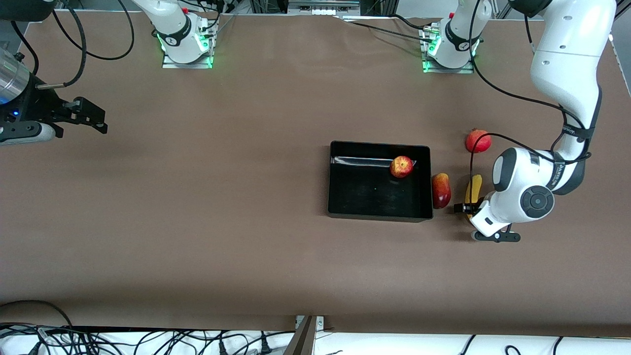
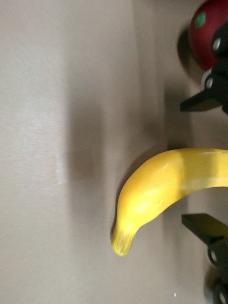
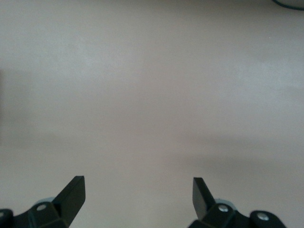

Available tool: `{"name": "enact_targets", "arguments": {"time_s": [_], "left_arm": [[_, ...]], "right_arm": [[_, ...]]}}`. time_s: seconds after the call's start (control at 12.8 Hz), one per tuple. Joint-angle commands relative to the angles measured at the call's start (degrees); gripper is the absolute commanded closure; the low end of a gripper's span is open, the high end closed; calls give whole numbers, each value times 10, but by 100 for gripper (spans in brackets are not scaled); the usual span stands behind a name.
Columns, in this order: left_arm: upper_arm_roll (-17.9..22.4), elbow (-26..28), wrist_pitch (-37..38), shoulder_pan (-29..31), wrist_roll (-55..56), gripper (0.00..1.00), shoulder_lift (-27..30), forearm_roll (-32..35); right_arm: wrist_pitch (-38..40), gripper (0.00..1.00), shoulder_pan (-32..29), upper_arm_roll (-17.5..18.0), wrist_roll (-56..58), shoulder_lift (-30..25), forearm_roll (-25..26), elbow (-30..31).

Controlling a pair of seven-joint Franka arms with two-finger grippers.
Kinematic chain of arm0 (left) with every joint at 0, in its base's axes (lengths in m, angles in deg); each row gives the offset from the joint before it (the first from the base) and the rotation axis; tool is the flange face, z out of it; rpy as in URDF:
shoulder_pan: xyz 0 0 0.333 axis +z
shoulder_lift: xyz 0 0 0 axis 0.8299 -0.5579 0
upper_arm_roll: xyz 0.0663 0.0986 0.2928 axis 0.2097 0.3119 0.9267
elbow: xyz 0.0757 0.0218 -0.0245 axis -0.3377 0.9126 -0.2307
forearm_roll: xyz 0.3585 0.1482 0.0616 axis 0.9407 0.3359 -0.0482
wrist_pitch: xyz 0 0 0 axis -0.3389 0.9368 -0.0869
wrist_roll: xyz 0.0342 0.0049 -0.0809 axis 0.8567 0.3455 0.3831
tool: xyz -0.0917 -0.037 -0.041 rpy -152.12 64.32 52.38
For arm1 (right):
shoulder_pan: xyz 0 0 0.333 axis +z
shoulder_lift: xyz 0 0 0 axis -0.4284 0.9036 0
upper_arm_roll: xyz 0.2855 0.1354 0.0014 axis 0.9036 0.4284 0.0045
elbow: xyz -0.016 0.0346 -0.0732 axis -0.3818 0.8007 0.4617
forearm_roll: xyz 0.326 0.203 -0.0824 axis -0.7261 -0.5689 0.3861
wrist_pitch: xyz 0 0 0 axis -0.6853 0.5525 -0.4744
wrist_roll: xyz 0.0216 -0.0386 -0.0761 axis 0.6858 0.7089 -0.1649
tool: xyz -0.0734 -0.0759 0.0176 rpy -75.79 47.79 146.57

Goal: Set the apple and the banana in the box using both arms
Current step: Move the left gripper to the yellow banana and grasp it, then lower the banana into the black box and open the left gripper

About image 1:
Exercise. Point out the red yellow apple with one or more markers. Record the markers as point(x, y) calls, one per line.
point(401, 167)

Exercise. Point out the dark aluminium bar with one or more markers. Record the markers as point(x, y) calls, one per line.
point(301, 340)

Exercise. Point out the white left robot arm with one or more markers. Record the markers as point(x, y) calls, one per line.
point(567, 49)

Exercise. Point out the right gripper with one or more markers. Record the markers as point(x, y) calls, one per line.
point(40, 109)

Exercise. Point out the red pomegranate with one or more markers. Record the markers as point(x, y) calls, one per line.
point(478, 141)

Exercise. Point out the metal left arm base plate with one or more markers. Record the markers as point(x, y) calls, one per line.
point(431, 70)

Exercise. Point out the red mango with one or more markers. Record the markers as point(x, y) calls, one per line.
point(441, 191)

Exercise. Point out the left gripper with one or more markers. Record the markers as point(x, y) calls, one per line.
point(467, 208)

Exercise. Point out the brown table cover sheet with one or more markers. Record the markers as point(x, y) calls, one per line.
point(197, 271)

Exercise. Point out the metal table edge bracket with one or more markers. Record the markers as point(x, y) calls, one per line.
point(320, 322)

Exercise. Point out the black plastic box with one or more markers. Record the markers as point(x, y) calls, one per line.
point(374, 197)

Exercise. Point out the yellow banana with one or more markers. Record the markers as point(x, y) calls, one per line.
point(475, 190)

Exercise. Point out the grey power strip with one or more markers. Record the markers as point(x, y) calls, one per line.
point(323, 11)

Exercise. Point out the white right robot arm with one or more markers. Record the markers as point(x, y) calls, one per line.
point(172, 19)

